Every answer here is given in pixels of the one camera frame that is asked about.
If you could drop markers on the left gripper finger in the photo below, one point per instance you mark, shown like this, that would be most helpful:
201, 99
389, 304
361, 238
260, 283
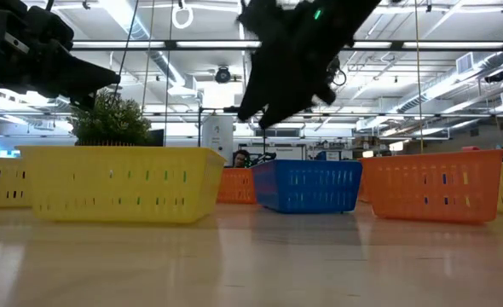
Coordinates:
83, 101
94, 77

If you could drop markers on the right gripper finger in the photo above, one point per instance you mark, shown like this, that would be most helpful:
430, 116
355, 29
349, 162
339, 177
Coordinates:
285, 106
258, 89

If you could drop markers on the blue plastic basket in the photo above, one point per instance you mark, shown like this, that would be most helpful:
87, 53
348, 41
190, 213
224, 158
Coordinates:
277, 187

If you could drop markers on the orange plastic basket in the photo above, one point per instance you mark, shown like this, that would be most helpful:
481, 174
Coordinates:
383, 170
234, 187

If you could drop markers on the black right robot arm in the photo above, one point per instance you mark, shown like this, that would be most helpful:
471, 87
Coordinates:
354, 13

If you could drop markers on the potted green plant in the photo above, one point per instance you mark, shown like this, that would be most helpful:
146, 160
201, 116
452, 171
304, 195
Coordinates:
111, 123

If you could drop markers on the overhead light bar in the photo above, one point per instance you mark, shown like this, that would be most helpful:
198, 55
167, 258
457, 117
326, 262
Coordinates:
217, 44

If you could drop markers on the white cabinet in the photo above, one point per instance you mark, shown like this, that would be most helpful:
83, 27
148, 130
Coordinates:
217, 136

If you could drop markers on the person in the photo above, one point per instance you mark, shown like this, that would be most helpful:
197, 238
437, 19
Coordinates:
241, 158

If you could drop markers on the black monitor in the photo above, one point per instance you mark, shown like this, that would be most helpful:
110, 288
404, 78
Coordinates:
157, 138

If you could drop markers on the white ceiling air unit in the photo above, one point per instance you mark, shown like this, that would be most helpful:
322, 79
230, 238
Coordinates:
471, 62

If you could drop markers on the small pink object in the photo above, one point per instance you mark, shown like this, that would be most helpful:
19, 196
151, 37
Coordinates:
471, 148

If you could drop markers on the black dome ceiling camera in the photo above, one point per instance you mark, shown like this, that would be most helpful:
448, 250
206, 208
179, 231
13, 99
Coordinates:
223, 75

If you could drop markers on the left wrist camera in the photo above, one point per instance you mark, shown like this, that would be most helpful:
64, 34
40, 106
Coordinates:
17, 25

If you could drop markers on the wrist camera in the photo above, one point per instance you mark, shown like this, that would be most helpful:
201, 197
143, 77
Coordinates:
258, 17
17, 25

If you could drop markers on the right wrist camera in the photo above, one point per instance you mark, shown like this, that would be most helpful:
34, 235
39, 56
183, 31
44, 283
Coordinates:
258, 17

